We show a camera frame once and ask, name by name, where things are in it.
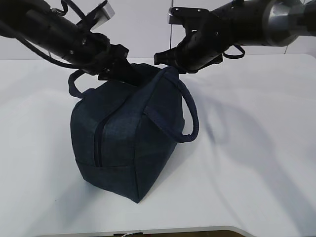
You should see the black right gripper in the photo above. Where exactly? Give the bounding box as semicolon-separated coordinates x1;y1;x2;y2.
154;30;224;73

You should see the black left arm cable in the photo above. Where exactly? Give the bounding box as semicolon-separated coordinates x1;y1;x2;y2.
0;22;82;69

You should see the dark blue lunch bag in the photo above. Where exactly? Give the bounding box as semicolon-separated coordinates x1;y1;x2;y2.
68;64;199;203

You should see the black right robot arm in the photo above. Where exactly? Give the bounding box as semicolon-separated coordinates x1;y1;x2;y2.
154;0;316;74

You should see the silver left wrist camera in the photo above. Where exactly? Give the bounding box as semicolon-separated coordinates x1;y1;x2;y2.
91;2;115;30

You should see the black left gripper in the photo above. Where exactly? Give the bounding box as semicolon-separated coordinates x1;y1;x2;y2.
83;33;144;86

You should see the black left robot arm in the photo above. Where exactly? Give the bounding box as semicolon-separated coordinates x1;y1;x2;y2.
0;0;143;86

